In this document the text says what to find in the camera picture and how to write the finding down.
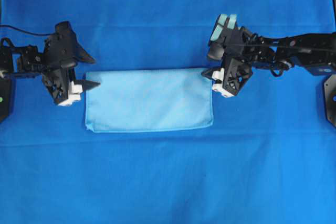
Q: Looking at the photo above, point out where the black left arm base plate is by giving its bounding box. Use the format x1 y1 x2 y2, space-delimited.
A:
1 79 15 123

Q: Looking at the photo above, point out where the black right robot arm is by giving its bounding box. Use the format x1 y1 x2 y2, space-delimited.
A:
202 27 335 98

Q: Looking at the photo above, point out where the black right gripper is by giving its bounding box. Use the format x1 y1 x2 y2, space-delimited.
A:
201 57 253 98

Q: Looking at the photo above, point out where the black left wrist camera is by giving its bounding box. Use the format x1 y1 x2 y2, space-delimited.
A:
44 21 96 69

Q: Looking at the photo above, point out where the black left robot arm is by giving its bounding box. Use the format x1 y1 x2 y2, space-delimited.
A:
1 36 100 106

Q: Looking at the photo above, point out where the dark blue table cloth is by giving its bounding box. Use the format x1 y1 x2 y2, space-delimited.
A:
1 0 335 223

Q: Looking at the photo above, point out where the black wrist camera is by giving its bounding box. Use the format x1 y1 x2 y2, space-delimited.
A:
44 21 96 69
207 14 245 61

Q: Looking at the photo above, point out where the light blue towel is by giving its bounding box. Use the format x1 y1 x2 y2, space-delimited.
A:
85 68 214 133

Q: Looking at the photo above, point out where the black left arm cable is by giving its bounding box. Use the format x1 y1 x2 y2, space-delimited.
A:
0 24 53 36

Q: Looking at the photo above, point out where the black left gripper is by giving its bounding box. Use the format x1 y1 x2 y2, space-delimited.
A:
42 69 100 106

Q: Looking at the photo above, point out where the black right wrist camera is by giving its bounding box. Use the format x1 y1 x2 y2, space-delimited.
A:
207 14 245 61

